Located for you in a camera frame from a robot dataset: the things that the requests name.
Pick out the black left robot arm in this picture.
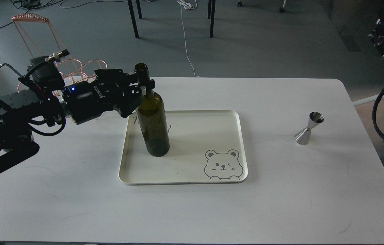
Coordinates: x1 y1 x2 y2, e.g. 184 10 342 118
0 49 155 173

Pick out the dark green wine bottle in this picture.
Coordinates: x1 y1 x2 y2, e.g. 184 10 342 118
134 63 170 157

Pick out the cream bear print tray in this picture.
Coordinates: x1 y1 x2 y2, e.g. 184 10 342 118
119 110 248 185

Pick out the black table legs background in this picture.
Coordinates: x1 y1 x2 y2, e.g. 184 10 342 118
127 0 216 38

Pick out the copper wire bottle rack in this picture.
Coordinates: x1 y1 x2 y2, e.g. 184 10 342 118
11 13 108 85

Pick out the white cable on floor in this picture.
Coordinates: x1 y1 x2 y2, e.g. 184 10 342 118
177 0 202 78

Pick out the silver metal jigger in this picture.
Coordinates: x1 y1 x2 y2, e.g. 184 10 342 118
294 112 324 145

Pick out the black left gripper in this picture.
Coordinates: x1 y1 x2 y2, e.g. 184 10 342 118
63 69 155 125

